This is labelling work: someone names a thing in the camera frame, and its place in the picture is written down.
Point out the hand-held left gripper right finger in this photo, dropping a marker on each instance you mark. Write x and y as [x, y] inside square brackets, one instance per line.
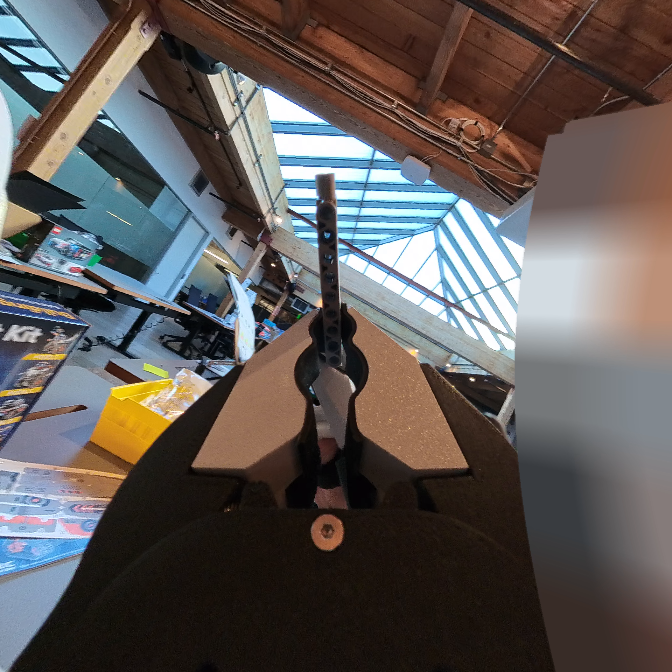
[409, 420]

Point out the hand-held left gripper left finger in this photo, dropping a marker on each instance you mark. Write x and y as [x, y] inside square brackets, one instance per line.
[252, 420]

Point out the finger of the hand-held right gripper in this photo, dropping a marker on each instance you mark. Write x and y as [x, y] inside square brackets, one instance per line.
[336, 399]

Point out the grey perforated toy beam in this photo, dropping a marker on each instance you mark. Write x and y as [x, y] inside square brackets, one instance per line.
[329, 273]

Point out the wooden top office desk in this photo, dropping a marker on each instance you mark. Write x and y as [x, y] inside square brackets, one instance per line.
[141, 294]
[52, 278]

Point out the grey desk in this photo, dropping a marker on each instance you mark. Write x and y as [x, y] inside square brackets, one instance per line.
[68, 388]

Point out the person's right hand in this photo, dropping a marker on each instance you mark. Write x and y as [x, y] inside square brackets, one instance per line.
[327, 452]

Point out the clear bags of parts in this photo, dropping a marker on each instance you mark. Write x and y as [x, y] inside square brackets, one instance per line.
[173, 396]

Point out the white board sign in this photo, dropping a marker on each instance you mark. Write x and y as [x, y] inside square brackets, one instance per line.
[242, 315]

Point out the yellow sticky note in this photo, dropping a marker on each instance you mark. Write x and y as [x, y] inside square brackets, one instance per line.
[156, 370]

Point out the black office chair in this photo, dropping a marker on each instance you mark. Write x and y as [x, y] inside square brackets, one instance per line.
[181, 336]

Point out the yellow plastic bin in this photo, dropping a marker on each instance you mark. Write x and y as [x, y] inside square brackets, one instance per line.
[126, 425]

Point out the green sticky note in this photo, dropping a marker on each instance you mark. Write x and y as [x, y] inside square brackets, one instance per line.
[92, 259]

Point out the dark blue kit box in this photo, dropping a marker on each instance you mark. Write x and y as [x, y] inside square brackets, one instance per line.
[31, 362]

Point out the toy car set box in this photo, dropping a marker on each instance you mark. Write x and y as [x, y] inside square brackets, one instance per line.
[65, 252]

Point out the blue booklet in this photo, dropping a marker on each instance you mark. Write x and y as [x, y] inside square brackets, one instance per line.
[31, 554]

